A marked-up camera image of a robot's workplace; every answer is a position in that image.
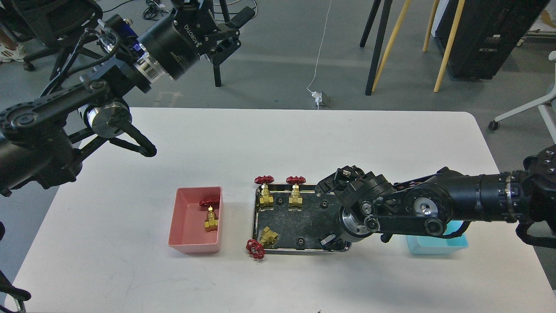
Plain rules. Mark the black tripod stand left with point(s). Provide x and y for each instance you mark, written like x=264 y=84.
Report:
x=217 y=57

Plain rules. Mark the brass valve top middle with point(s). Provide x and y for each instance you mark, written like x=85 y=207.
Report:
x=295 y=199

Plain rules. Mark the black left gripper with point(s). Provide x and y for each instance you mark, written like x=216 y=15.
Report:
x=178 y=40

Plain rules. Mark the black cabinet box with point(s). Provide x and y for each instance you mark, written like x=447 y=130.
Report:
x=487 y=33

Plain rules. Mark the brass valve top left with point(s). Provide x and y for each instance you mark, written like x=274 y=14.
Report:
x=265 y=199

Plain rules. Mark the brass valve red wheel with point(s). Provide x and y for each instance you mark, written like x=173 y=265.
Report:
x=212 y=222

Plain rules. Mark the white floor power plug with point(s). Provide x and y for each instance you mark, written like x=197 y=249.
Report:
x=321 y=100

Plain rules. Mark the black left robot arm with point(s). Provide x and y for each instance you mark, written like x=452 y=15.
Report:
x=83 y=107

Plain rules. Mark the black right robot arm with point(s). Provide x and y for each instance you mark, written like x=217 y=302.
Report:
x=443 y=204

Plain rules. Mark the white sneaker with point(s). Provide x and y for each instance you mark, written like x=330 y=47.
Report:
x=9 y=55

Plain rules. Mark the shiny metal tray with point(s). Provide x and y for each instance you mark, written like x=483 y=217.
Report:
x=311 y=223

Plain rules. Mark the black tripod leg right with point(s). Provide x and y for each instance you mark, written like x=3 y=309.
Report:
x=382 y=27

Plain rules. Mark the black office chair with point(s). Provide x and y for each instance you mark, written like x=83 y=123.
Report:
x=58 y=24

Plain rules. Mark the brass valve bottom left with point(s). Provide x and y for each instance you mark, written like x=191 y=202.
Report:
x=256 y=248

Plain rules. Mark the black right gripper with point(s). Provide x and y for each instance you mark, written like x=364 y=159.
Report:
x=350 y=230

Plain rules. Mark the light blue plastic box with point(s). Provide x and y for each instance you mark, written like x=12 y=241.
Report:
x=436 y=246

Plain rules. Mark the pink plastic box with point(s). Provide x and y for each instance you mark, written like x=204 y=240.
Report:
x=186 y=233

